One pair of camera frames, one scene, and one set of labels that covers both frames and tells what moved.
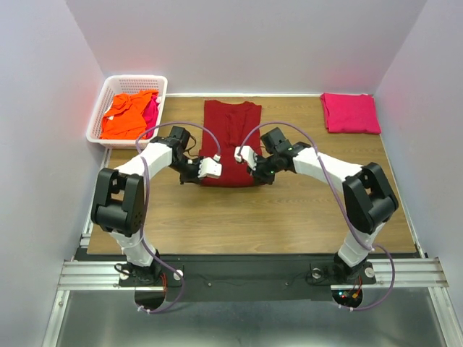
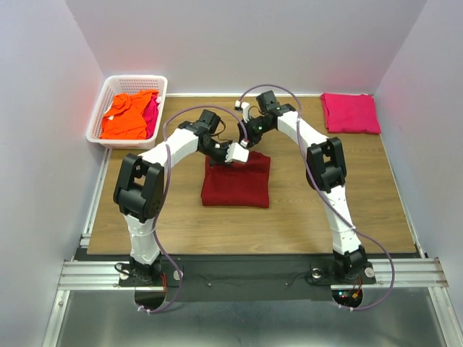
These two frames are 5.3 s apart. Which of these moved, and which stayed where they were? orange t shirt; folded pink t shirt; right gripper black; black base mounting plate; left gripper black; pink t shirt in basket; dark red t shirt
Moved: right gripper black; dark red t shirt; left gripper black
Stayed: folded pink t shirt; pink t shirt in basket; black base mounting plate; orange t shirt
